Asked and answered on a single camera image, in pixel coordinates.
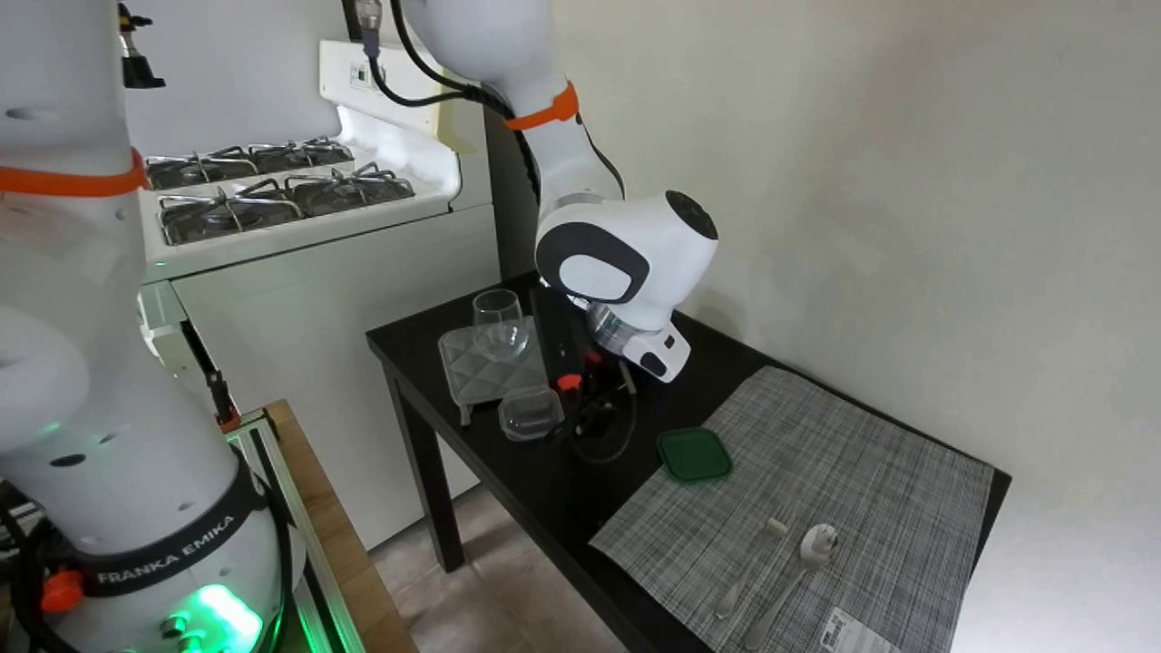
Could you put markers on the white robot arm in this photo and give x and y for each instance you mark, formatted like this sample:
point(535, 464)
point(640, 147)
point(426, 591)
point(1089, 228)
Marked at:
point(158, 536)

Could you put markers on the small white cap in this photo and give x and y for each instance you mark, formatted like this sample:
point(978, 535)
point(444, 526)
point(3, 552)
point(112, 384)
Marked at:
point(818, 545)

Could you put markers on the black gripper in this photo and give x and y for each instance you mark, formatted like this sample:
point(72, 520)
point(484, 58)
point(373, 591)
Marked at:
point(593, 384)

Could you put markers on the white stove with burners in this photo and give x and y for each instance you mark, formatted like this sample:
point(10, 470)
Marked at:
point(269, 261)

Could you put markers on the grey woven placemat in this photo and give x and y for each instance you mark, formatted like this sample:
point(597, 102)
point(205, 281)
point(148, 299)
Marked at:
point(724, 556)

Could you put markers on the black side table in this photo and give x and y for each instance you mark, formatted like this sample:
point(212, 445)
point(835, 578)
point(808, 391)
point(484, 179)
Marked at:
point(554, 493)

